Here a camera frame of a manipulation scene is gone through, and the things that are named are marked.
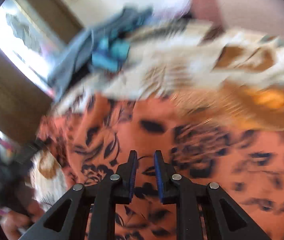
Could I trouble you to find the orange black floral garment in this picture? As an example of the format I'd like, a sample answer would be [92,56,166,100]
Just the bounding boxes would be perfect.
[38,94,284,239]

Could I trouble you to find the cream leaf print blanket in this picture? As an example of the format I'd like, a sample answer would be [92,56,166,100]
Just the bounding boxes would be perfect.
[35,22,284,192]

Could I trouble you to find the grey blue cloth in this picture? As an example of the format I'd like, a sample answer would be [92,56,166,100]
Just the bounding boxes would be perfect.
[48,7,153,100]

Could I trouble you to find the brown door with glass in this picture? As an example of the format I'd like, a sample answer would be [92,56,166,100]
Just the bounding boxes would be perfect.
[0,0,82,143]

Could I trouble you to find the teal blue striped garment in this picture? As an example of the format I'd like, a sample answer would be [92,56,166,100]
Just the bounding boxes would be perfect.
[91,38,130,73]

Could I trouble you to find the pink bolster cushion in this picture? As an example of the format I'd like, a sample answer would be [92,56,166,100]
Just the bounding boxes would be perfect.
[190,0,284,38]

